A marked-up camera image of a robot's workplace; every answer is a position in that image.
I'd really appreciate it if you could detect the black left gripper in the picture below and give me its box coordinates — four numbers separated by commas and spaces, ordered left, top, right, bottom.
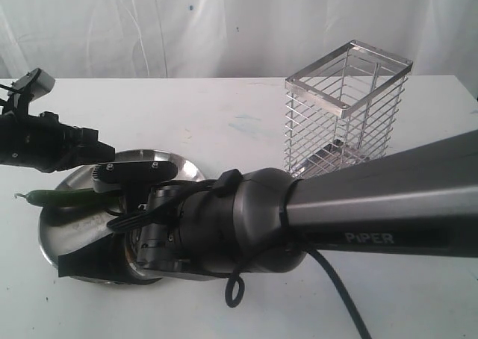
1, 113, 115, 173

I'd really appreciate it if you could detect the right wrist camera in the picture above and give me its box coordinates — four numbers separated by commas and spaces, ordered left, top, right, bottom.
91, 161, 178, 193

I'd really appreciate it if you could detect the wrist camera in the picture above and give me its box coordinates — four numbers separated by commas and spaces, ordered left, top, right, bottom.
9, 68, 55, 102
91, 161, 178, 193

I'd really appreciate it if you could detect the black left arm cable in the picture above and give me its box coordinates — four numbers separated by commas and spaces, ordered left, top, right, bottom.
0, 81, 31, 116

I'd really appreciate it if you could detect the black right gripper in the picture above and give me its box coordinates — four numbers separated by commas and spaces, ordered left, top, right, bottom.
58, 181, 232, 279

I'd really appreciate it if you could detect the wire metal basket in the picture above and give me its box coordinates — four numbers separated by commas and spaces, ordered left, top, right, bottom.
284, 40, 413, 178

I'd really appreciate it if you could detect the white backdrop curtain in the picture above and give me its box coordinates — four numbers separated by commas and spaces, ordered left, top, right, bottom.
1, 0, 477, 78

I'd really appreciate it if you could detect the round steel plate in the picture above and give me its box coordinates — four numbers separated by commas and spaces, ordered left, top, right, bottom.
39, 149, 205, 285

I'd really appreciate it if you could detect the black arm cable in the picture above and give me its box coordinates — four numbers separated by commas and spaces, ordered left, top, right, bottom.
106, 174, 378, 339
0, 81, 31, 116

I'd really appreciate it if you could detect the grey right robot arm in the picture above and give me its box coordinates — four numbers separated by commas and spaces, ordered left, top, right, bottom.
58, 131, 477, 283

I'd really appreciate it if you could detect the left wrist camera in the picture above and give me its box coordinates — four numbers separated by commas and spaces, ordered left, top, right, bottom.
9, 68, 55, 102

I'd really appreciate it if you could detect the green cucumber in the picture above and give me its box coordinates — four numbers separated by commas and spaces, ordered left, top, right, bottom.
14, 188, 117, 208

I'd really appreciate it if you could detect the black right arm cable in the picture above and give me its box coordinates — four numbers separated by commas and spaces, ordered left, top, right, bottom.
106, 174, 378, 339

